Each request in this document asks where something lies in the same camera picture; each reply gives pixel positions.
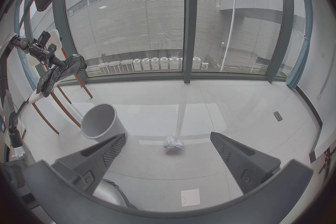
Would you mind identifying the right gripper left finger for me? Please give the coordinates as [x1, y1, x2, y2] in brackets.
[52, 133, 127, 195]

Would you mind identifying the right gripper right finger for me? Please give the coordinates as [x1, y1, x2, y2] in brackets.
[210, 132, 281, 195]

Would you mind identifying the black plastic bag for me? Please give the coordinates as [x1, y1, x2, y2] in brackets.
[37, 54, 88, 98]

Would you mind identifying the white paper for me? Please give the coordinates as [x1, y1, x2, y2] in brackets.
[163, 134, 184, 155]

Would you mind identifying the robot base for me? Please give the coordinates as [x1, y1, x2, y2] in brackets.
[92, 178, 138, 211]

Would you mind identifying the white trash bin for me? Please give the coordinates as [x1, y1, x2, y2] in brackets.
[80, 103, 127, 144]

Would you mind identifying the white wooden chair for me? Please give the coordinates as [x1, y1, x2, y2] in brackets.
[25, 29, 93, 135]

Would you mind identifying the window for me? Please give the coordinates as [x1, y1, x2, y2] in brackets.
[16, 0, 315, 85]

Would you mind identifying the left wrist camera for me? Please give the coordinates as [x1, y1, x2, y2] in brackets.
[39, 30, 51, 44]

